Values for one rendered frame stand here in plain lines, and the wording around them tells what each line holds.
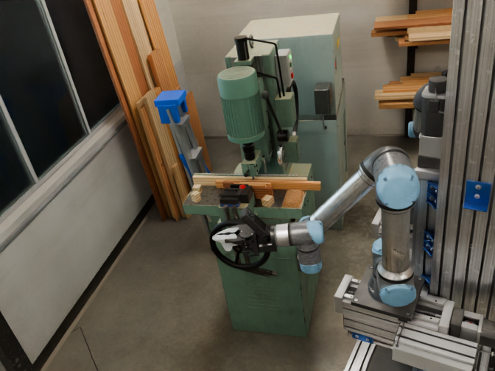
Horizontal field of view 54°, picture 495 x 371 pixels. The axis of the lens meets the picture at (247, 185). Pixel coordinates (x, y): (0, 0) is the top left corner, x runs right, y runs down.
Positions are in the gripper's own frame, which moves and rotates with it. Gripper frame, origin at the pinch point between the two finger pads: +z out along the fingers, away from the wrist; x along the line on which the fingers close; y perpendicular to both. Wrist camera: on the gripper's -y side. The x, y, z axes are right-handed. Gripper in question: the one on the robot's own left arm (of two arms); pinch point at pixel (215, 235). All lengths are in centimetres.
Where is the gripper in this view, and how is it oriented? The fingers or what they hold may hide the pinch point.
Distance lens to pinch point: 161.3
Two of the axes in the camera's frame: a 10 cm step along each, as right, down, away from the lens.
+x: 1.1, -5.1, 8.5
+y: 1.9, 8.5, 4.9
